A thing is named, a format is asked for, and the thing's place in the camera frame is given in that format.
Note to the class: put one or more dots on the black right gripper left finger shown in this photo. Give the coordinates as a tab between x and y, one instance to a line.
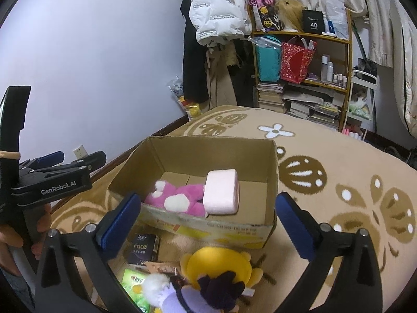
59	287

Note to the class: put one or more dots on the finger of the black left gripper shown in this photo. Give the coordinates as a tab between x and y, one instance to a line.
92	161
45	161

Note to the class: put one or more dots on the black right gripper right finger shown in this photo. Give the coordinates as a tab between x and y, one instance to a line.
357	286

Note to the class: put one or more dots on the green tissue pack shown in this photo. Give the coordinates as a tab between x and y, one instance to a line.
132	282

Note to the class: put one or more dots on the black Face tissue pack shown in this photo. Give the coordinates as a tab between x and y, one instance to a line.
144	249

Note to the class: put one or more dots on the magenta plush bear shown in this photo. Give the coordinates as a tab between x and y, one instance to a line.
187	199

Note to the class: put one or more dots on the pink round plush pillow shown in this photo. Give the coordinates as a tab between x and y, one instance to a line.
221	192

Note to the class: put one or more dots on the purple haired plush doll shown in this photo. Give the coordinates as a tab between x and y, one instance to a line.
213	295

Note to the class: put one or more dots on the yellow plush toy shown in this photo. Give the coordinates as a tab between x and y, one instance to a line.
214	261

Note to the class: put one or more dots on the person's left hand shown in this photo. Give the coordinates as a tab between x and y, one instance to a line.
9	237

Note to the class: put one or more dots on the clear plastic bag of toys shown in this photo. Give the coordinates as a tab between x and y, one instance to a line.
189	107

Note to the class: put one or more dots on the black hanging coat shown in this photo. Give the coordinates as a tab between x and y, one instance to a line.
194	60

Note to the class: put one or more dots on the beige hanging trousers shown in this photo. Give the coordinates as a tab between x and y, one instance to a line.
218	80

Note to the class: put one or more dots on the open cardboard box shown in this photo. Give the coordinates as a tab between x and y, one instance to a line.
184	160

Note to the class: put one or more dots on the stack of books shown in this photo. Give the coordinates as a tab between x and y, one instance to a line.
269	96

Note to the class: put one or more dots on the white puffer jacket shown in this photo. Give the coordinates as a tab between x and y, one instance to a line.
219	21

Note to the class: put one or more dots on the white rolling cart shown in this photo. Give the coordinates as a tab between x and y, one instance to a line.
361	105

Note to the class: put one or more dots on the teal bag on shelf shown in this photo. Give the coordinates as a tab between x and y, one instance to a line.
268	58

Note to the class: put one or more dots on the wooden shelf unit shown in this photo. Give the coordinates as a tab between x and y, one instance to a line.
323	96

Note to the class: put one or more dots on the pink black patterned bag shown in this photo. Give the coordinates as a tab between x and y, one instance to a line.
265	16

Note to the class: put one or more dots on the red patterned bag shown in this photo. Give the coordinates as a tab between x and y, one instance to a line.
296	56

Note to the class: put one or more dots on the blonde wig head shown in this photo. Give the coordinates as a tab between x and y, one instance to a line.
290	14

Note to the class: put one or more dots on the black box marked 40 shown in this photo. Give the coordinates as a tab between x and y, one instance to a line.
313	22

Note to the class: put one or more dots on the white duvet on chair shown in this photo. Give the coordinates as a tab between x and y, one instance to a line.
404	58

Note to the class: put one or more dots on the white plastic bag on shelf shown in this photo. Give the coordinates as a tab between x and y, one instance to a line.
336	13

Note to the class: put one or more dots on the upper white wall socket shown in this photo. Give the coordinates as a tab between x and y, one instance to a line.
80	152

